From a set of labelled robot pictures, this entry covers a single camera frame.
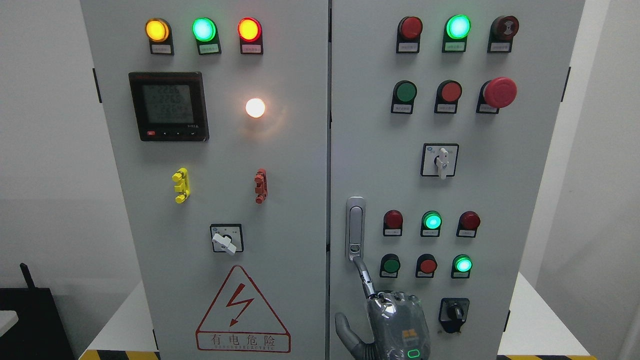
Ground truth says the yellow indicator lamp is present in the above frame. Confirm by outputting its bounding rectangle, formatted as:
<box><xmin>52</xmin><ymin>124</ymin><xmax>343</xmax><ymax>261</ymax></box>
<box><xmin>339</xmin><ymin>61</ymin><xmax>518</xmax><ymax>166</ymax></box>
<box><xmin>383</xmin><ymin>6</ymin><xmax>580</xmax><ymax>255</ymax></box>
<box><xmin>145</xmin><ymin>18</ymin><xmax>174</xmax><ymax>56</ymax></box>

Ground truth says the white platform with hazard stripes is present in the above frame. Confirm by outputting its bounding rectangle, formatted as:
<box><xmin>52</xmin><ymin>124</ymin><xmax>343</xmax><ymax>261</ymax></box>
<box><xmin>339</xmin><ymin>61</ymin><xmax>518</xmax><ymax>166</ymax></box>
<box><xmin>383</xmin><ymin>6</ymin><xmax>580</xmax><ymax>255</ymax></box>
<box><xmin>79</xmin><ymin>274</ymin><xmax>595</xmax><ymax>360</ymax></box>

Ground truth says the red push button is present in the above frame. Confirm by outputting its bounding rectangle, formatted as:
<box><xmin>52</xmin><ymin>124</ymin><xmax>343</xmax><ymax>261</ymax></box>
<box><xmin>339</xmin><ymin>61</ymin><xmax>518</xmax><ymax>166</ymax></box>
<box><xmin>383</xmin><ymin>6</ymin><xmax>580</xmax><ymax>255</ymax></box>
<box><xmin>434</xmin><ymin>80</ymin><xmax>463</xmax><ymax>114</ymax></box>
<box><xmin>414</xmin><ymin>253</ymin><xmax>438</xmax><ymax>279</ymax></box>

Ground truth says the green push button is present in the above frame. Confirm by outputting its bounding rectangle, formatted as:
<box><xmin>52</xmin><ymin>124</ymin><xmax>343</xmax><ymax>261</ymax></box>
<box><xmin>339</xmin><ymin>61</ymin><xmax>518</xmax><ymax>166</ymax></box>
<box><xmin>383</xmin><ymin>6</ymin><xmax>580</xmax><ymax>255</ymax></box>
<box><xmin>379</xmin><ymin>253</ymin><xmax>402</xmax><ymax>279</ymax></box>
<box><xmin>390</xmin><ymin>80</ymin><xmax>418</xmax><ymax>114</ymax></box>

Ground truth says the green push button lower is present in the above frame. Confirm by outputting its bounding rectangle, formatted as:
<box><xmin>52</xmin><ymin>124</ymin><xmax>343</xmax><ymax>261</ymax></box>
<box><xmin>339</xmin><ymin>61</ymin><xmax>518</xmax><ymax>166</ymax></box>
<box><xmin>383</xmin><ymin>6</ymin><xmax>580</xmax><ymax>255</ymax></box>
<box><xmin>379</xmin><ymin>253</ymin><xmax>402</xmax><ymax>279</ymax></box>

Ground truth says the red electric hazard sign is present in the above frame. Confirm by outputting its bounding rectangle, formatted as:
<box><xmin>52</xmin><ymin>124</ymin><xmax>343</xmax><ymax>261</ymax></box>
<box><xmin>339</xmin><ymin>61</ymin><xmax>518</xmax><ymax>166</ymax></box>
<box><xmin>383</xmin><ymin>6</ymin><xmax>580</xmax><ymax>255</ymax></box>
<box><xmin>195</xmin><ymin>265</ymin><xmax>291</xmax><ymax>353</ymax></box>

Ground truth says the dark red lamp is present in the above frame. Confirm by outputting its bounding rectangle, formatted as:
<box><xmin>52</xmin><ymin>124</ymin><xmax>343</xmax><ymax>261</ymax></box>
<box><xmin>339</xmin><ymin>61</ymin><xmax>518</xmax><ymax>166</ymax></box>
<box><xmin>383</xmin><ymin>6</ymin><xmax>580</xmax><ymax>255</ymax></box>
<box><xmin>382</xmin><ymin>209</ymin><xmax>403</xmax><ymax>237</ymax></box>
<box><xmin>455</xmin><ymin>210</ymin><xmax>482</xmax><ymax>239</ymax></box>

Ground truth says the silver door handle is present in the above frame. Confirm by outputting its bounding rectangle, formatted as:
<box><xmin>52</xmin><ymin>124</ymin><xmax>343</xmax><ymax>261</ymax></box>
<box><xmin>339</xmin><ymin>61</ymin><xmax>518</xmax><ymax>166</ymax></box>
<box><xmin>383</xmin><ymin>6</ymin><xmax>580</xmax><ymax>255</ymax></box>
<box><xmin>345</xmin><ymin>196</ymin><xmax>366</xmax><ymax>261</ymax></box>

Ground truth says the dark red lamp middle right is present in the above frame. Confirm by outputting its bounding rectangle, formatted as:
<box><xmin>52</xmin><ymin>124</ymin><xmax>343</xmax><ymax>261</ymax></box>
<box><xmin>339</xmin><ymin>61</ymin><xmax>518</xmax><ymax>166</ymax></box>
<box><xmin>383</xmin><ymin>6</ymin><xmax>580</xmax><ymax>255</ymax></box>
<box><xmin>455</xmin><ymin>210</ymin><xmax>482</xmax><ymax>239</ymax></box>

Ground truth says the black knob selector switch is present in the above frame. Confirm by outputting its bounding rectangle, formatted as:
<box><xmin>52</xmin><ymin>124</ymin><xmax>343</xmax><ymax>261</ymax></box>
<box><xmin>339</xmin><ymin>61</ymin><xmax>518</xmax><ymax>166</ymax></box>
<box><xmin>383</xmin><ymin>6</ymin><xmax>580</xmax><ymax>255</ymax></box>
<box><xmin>438</xmin><ymin>297</ymin><xmax>470</xmax><ymax>334</ymax></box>

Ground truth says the green lit lamp middle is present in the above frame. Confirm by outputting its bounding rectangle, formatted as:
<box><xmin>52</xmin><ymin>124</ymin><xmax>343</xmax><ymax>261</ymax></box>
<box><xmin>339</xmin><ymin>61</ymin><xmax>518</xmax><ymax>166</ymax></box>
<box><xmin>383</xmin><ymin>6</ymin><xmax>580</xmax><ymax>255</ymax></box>
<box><xmin>420</xmin><ymin>210</ymin><xmax>442</xmax><ymax>237</ymax></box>

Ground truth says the green indicator lamp top left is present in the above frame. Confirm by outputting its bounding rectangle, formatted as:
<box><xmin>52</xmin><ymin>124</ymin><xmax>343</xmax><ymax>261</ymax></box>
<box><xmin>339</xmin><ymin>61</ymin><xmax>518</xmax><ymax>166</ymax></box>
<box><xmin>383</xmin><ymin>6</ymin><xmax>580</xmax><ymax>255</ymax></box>
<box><xmin>191</xmin><ymin>17</ymin><xmax>222</xmax><ymax>55</ymax></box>

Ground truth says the green lit lamp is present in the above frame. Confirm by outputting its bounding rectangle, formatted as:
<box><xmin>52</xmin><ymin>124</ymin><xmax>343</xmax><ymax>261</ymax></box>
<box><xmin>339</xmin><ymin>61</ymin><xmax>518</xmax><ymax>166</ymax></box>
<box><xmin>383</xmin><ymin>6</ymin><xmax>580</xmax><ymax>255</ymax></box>
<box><xmin>450</xmin><ymin>254</ymin><xmax>473</xmax><ymax>280</ymax></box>
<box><xmin>420</xmin><ymin>210</ymin><xmax>442</xmax><ymax>237</ymax></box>

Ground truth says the white lit indicator lamp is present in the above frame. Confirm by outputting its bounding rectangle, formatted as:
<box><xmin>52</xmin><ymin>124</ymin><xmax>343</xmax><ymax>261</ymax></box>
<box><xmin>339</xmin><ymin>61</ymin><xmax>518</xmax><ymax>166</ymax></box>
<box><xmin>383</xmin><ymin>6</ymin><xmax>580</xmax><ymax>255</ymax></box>
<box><xmin>245</xmin><ymin>97</ymin><xmax>266</xmax><ymax>119</ymax></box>

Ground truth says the upper right white rotary switch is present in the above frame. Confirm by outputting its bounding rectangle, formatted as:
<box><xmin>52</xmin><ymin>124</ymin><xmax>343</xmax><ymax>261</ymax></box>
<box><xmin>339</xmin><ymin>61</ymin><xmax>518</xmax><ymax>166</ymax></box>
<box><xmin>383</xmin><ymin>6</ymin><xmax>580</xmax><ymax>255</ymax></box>
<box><xmin>420</xmin><ymin>143</ymin><xmax>460</xmax><ymax>180</ymax></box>

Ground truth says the red emergency stop button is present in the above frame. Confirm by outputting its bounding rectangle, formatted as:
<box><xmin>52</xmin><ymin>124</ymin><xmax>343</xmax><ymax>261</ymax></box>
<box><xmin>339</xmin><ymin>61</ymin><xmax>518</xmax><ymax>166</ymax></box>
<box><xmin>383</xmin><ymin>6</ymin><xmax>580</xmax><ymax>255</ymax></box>
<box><xmin>476</xmin><ymin>76</ymin><xmax>518</xmax><ymax>115</ymax></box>

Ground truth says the red lit indicator lamp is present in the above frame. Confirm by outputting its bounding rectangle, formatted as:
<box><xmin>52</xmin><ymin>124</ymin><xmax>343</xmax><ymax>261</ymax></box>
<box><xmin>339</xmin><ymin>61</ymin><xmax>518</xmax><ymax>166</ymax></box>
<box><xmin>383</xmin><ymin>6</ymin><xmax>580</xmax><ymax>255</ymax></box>
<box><xmin>237</xmin><ymin>17</ymin><xmax>264</xmax><ymax>55</ymax></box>

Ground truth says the left grey cabinet door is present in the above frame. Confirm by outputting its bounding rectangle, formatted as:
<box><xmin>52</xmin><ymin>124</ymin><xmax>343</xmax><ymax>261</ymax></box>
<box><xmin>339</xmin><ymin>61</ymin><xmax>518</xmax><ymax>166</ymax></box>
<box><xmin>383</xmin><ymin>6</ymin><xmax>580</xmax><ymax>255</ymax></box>
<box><xmin>80</xmin><ymin>0</ymin><xmax>330</xmax><ymax>360</ymax></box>

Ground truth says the yellow terminal connector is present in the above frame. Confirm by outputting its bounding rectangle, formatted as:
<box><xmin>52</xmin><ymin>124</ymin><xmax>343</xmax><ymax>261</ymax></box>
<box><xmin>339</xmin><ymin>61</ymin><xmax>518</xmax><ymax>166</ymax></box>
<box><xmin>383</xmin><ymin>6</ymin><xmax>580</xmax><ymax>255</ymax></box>
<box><xmin>171</xmin><ymin>167</ymin><xmax>191</xmax><ymax>204</ymax></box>

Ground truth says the red terminal connector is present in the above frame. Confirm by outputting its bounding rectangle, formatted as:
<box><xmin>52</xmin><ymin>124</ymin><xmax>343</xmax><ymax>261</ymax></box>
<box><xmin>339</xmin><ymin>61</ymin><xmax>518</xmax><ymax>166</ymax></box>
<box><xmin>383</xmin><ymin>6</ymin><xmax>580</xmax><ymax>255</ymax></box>
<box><xmin>253</xmin><ymin>168</ymin><xmax>268</xmax><ymax>205</ymax></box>

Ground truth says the white rotary switch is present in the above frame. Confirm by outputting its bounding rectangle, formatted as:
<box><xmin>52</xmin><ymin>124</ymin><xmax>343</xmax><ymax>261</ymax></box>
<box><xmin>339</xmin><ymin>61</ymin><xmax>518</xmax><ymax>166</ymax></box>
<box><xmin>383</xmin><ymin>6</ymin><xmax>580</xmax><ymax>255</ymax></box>
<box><xmin>420</xmin><ymin>143</ymin><xmax>460</xmax><ymax>180</ymax></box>
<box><xmin>209</xmin><ymin>223</ymin><xmax>244</xmax><ymax>256</ymax></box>

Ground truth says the green lit lamp lower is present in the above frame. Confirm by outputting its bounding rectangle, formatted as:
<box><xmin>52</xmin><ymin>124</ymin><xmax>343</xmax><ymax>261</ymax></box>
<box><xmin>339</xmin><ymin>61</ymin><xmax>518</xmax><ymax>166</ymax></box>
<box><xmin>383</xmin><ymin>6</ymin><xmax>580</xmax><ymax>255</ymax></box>
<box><xmin>450</xmin><ymin>254</ymin><xmax>473</xmax><ymax>280</ymax></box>

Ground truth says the red push button upper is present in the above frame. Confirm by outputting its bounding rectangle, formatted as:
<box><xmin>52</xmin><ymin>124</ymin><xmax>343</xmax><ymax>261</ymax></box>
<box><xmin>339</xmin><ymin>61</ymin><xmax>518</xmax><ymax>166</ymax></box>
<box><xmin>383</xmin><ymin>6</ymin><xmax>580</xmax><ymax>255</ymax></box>
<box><xmin>434</xmin><ymin>80</ymin><xmax>463</xmax><ymax>114</ymax></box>

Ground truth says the black digital power meter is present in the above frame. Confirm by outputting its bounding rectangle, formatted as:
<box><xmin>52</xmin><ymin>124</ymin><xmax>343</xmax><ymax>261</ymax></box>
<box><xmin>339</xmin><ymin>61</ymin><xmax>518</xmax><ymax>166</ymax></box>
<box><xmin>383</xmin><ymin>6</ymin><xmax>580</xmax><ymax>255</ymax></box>
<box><xmin>128</xmin><ymin>71</ymin><xmax>210</xmax><ymax>142</ymax></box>

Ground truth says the right grey cabinet door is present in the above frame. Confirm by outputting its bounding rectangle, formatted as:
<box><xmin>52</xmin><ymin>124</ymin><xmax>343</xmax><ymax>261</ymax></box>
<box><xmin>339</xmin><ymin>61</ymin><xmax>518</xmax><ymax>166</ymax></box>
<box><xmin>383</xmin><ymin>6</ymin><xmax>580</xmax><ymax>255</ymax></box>
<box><xmin>329</xmin><ymin>0</ymin><xmax>585</xmax><ymax>360</ymax></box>

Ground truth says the dark red lamp middle left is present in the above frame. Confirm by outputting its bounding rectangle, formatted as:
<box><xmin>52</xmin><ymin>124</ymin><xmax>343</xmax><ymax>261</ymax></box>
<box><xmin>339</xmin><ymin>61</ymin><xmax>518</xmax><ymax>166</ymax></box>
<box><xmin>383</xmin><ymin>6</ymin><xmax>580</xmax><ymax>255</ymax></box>
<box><xmin>382</xmin><ymin>209</ymin><xmax>403</xmax><ymax>237</ymax></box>

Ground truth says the grey cabinet door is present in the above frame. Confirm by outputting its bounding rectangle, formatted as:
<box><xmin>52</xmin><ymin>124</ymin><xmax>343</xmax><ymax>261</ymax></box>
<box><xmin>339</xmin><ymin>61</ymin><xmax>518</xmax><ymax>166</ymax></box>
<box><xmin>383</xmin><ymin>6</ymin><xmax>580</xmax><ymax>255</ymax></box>
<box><xmin>329</xmin><ymin>0</ymin><xmax>585</xmax><ymax>360</ymax></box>
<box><xmin>80</xmin><ymin>0</ymin><xmax>330</xmax><ymax>360</ymax></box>

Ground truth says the red lamp top right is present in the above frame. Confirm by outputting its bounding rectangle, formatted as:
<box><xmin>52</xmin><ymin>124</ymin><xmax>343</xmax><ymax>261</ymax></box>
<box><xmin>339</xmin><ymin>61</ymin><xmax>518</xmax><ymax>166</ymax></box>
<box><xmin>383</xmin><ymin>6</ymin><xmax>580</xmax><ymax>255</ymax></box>
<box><xmin>396</xmin><ymin>16</ymin><xmax>423</xmax><ymax>54</ymax></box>

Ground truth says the left white rotary switch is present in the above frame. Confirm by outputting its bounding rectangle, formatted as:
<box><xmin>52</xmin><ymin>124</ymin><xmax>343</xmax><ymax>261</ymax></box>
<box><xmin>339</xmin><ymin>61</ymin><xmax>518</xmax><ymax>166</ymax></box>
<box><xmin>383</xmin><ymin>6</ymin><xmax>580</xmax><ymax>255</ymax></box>
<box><xmin>209</xmin><ymin>223</ymin><xmax>244</xmax><ymax>256</ymax></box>

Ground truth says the green lamp top right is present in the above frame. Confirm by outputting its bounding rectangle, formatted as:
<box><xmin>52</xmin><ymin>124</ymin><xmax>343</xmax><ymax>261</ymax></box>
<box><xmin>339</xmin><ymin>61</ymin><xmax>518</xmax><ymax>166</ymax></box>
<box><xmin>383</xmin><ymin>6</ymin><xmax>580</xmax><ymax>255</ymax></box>
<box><xmin>441</xmin><ymin>14</ymin><xmax>471</xmax><ymax>53</ymax></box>

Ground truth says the green push button upper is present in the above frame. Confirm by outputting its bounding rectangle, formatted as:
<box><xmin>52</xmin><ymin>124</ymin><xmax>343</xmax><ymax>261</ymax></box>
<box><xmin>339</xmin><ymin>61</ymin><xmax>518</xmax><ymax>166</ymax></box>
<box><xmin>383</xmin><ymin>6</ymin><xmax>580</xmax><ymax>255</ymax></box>
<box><xmin>390</xmin><ymin>80</ymin><xmax>418</xmax><ymax>114</ymax></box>

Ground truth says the black box with antenna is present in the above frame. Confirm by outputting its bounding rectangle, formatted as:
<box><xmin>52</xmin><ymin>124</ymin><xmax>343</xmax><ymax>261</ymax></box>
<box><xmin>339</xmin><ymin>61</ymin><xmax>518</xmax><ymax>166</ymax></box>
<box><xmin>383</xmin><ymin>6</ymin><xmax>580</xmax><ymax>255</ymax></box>
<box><xmin>0</xmin><ymin>263</ymin><xmax>74</xmax><ymax>360</ymax></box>

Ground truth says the red push button lower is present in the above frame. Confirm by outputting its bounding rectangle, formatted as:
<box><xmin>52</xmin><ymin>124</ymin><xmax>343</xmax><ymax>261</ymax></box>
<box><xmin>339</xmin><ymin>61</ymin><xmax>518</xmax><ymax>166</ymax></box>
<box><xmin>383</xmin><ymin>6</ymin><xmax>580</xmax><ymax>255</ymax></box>
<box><xmin>414</xmin><ymin>253</ymin><xmax>438</xmax><ymax>279</ymax></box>

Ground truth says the dark red buzzer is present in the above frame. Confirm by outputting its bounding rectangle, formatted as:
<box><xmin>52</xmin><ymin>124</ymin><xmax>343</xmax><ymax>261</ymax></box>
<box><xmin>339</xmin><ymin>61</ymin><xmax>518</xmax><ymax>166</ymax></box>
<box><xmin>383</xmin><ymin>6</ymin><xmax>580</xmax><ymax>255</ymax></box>
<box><xmin>487</xmin><ymin>15</ymin><xmax>520</xmax><ymax>53</ymax></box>

